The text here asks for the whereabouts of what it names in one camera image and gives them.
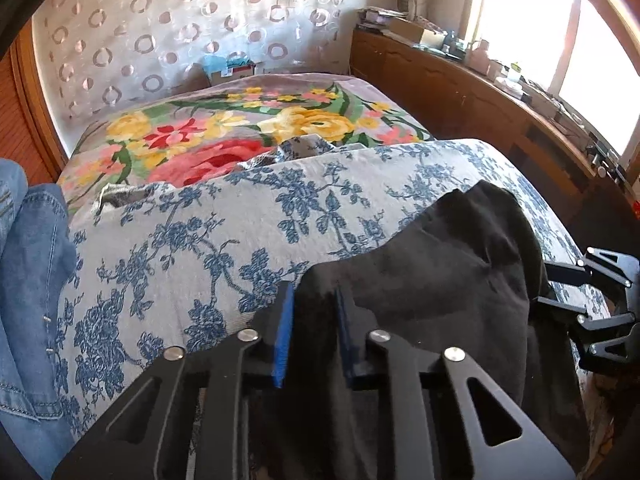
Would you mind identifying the blue floral bed cover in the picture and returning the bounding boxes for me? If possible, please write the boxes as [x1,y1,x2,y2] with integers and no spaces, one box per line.
[55,140,579,439]

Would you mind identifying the window with wooden frame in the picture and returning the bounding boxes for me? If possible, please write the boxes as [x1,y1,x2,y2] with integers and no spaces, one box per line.
[468,0,639,164]

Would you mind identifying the white bottle on cabinet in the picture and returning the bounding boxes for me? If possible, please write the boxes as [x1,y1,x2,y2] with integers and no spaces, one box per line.
[465,39,491,76]

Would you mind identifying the black pants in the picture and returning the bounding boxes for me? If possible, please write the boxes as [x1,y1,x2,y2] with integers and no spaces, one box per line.
[250,182,589,479]

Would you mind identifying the colourful flower blanket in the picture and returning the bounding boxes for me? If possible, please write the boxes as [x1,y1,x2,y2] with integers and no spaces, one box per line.
[58,73,432,212]

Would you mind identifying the long wooden cabinet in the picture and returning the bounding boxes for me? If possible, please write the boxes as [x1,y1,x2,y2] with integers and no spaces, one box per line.
[349,29,639,256]

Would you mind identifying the sheer circle pattern curtain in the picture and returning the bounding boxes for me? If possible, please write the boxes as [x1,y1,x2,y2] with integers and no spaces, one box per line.
[29,0,432,137]

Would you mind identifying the folded blue jeans bottom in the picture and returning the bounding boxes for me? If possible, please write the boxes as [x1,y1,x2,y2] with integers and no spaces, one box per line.
[1,159,76,479]

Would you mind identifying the beige box on cabinet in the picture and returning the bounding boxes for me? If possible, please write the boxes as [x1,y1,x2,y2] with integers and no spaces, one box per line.
[388,16,446,49]

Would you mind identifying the cardboard box with items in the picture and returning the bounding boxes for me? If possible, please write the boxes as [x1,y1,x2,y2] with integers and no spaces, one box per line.
[201,52,257,86]

